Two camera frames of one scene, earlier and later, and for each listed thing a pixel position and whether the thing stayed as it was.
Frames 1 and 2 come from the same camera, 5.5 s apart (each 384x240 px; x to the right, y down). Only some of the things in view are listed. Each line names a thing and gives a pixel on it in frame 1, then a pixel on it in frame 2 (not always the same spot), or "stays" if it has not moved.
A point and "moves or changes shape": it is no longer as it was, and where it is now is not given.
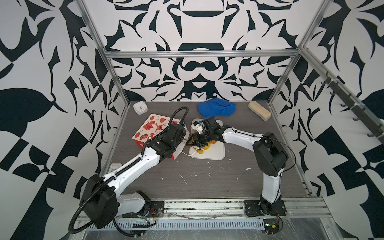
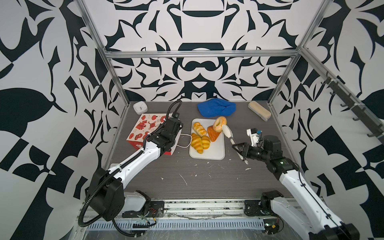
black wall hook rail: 370,122 stays
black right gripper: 197,143 to 249,148
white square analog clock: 140,107 stays
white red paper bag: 154,125 moves or changes shape
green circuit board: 271,226 stays
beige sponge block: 259,110 stays
